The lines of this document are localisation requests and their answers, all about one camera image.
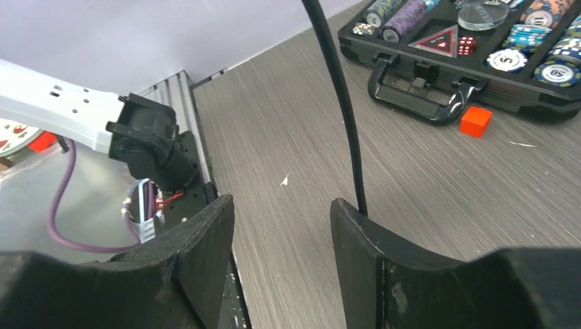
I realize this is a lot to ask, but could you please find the small orange cube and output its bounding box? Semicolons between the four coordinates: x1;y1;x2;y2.
459;106;493;138

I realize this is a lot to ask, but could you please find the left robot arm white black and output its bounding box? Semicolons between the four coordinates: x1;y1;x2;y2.
1;60;207;193

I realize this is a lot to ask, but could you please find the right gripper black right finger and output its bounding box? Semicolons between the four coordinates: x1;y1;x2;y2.
330;198;580;328

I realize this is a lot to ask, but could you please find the black headphone cable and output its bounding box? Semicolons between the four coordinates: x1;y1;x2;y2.
301;0;369;217

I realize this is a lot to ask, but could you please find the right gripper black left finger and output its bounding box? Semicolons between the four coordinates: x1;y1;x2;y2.
1;195;235;328

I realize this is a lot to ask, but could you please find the black poker chip case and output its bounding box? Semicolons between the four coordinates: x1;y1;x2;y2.
338;1;580;123

